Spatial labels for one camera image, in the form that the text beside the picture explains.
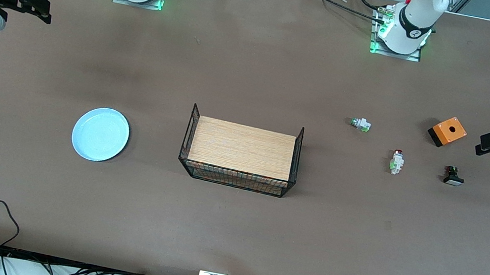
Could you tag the red push button switch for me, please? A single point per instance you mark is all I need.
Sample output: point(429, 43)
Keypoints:
point(396, 163)

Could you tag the light blue plate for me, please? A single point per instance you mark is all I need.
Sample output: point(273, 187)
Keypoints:
point(100, 134)

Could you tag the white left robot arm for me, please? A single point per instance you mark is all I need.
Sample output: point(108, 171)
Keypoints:
point(415, 16)

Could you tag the black square push button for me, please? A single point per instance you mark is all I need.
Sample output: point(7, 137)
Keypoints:
point(452, 179)

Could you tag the orange button enclosure box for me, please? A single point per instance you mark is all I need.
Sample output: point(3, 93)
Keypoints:
point(450, 128)

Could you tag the green push button switch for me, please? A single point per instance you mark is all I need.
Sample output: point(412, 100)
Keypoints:
point(361, 124)

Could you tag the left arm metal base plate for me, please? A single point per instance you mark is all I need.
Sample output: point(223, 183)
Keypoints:
point(374, 47)

